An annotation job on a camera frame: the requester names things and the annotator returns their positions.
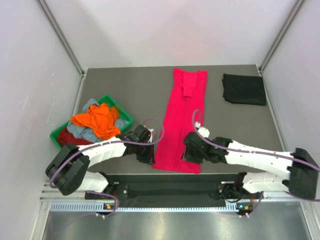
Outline dark red t-shirt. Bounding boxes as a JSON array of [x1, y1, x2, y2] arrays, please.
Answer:
[[57, 127, 92, 147]]

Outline grey t-shirt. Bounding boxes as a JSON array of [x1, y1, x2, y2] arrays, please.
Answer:
[[67, 98, 129, 143]]

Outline orange t-shirt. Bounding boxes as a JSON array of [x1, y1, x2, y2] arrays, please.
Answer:
[[70, 103, 121, 140]]

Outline left aluminium frame post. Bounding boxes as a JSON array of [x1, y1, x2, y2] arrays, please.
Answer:
[[37, 0, 85, 76]]

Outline slotted cable duct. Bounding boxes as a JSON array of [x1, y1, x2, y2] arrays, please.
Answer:
[[50, 202, 250, 213]]

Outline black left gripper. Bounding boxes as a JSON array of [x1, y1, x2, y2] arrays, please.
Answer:
[[134, 140, 156, 165]]

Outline aluminium frame post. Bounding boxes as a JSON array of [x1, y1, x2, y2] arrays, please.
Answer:
[[258, 0, 307, 72], [37, 0, 85, 76]]

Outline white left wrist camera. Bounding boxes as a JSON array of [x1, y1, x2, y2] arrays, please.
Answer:
[[147, 128, 156, 143]]

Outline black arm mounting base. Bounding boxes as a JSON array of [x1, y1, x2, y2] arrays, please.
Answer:
[[84, 174, 266, 201]]

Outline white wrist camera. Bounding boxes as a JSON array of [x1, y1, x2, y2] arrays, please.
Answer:
[[194, 121, 210, 138], [147, 128, 156, 143]]

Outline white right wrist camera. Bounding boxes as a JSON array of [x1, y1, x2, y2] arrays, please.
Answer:
[[194, 121, 210, 138]]

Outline right aluminium frame post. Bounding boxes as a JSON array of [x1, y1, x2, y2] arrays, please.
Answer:
[[258, 0, 307, 72]]

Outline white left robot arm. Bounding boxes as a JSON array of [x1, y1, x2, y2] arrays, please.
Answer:
[[45, 124, 155, 199]]

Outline pink t-shirt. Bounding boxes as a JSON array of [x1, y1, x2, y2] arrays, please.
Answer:
[[152, 68, 208, 174]]

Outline folded black t-shirt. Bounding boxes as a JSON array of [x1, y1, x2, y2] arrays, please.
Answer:
[[222, 73, 267, 106]]

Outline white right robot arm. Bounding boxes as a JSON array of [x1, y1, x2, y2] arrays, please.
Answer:
[[182, 132, 320, 201]]

